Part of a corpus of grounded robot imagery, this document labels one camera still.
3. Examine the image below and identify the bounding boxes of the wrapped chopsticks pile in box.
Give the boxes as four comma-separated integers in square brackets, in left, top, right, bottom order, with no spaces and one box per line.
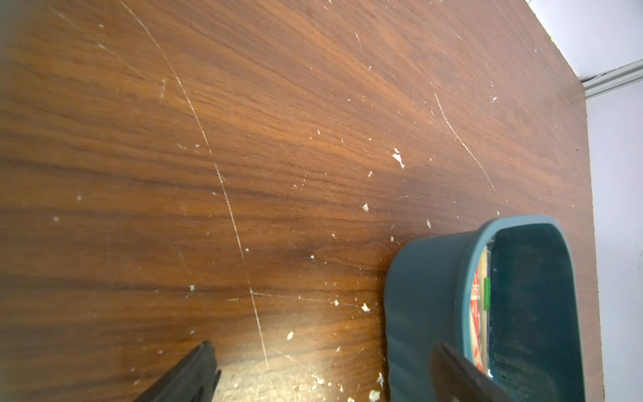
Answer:
[470,246,491,376]

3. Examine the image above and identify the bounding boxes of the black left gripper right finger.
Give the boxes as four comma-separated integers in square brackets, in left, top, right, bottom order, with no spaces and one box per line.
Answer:
[431,343,512,402]

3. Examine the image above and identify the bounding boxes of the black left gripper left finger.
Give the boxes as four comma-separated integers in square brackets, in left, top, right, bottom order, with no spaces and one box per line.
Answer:
[135,341,221,402]

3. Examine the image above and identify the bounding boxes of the teal plastic storage box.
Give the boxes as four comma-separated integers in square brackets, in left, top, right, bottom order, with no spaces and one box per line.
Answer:
[384,215,585,401]

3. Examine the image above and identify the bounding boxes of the aluminium corner frame post right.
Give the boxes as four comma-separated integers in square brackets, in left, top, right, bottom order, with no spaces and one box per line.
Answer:
[582,60,643,100]

